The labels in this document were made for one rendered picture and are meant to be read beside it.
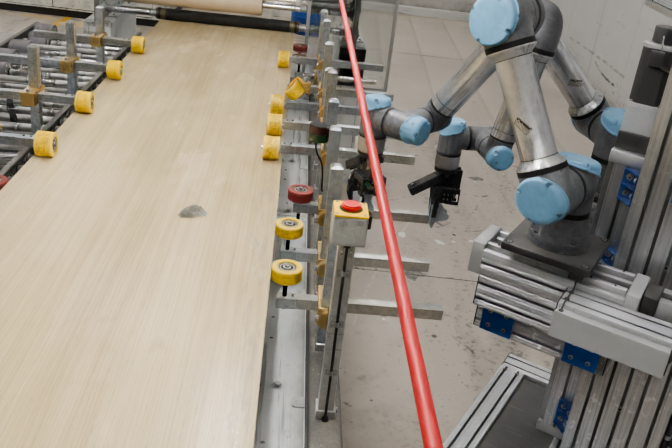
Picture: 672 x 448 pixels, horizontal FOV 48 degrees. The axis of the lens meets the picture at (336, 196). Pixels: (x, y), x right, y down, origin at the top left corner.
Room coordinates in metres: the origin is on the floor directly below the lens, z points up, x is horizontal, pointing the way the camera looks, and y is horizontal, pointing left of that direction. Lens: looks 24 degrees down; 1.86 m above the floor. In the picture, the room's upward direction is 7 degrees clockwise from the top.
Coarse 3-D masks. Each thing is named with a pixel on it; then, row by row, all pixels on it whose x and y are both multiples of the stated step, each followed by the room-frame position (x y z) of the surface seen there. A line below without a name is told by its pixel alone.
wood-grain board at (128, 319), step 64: (128, 64) 3.39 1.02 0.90; (192, 64) 3.52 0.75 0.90; (256, 64) 3.66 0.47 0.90; (64, 128) 2.48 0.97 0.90; (128, 128) 2.56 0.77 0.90; (192, 128) 2.64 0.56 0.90; (256, 128) 2.72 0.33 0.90; (0, 192) 1.92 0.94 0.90; (64, 192) 1.97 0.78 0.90; (128, 192) 2.02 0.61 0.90; (192, 192) 2.08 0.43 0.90; (256, 192) 2.13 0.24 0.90; (0, 256) 1.58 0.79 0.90; (64, 256) 1.61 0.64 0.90; (128, 256) 1.65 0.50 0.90; (192, 256) 1.69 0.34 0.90; (256, 256) 1.73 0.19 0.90; (0, 320) 1.32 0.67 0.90; (64, 320) 1.35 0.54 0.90; (128, 320) 1.38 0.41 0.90; (192, 320) 1.41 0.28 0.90; (256, 320) 1.44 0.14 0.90; (0, 384) 1.12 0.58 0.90; (64, 384) 1.15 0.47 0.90; (128, 384) 1.17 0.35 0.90; (192, 384) 1.19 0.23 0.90; (256, 384) 1.21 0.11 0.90
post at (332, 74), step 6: (330, 72) 2.63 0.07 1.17; (336, 72) 2.64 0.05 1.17; (330, 78) 2.63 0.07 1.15; (336, 78) 2.63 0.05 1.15; (330, 84) 2.63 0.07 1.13; (336, 84) 2.64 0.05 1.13; (330, 90) 2.63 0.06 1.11; (330, 96) 2.63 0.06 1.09; (324, 102) 2.65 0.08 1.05; (324, 108) 2.63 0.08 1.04; (324, 114) 2.63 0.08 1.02; (324, 120) 2.63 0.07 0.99; (318, 162) 2.63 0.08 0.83; (318, 168) 2.63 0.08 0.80; (318, 174) 2.63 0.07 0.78; (318, 180) 2.63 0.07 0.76; (318, 186) 2.63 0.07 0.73
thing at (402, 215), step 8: (296, 208) 2.17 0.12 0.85; (304, 208) 2.17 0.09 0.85; (312, 208) 2.17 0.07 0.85; (376, 208) 2.21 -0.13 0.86; (376, 216) 2.19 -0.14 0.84; (392, 216) 2.19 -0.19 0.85; (400, 216) 2.20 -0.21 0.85; (408, 216) 2.20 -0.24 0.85; (416, 216) 2.20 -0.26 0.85; (424, 216) 2.20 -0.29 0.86
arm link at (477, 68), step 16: (544, 16) 1.80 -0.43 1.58; (480, 48) 1.89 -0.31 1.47; (464, 64) 1.92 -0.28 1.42; (480, 64) 1.88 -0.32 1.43; (448, 80) 1.94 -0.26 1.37; (464, 80) 1.90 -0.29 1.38; (480, 80) 1.90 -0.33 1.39; (448, 96) 1.92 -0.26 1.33; (464, 96) 1.92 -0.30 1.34; (432, 112) 1.94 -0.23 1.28; (448, 112) 1.94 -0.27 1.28; (432, 128) 1.93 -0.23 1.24
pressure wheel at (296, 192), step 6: (294, 186) 2.20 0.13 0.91; (300, 186) 2.21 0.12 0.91; (306, 186) 2.21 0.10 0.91; (288, 192) 2.17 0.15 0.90; (294, 192) 2.15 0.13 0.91; (300, 192) 2.16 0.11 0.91; (306, 192) 2.16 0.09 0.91; (312, 192) 2.17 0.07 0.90; (288, 198) 2.17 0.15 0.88; (294, 198) 2.15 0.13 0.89; (300, 198) 2.15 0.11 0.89; (306, 198) 2.15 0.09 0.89; (312, 198) 2.18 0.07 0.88
